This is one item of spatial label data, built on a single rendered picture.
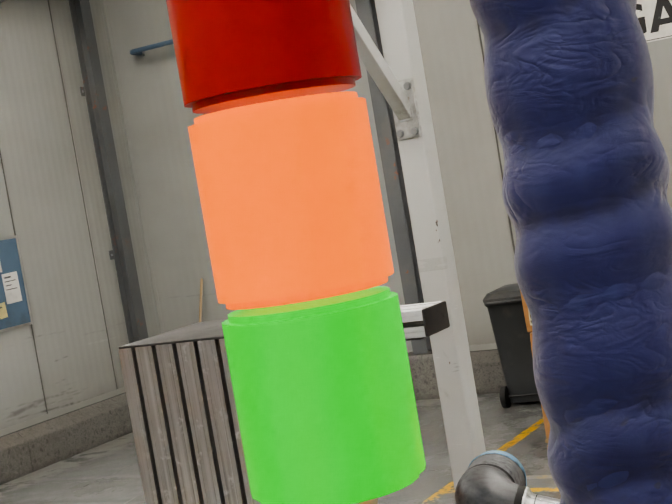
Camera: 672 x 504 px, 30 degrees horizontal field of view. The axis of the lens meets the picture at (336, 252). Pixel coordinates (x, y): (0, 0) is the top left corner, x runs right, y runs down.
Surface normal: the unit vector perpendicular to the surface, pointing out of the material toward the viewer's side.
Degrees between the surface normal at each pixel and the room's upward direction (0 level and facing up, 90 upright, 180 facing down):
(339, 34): 90
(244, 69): 90
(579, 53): 87
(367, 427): 90
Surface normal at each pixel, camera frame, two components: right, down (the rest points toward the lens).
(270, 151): -0.12, 0.07
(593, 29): 0.05, -0.09
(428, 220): -0.49, 0.13
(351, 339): 0.38, -0.01
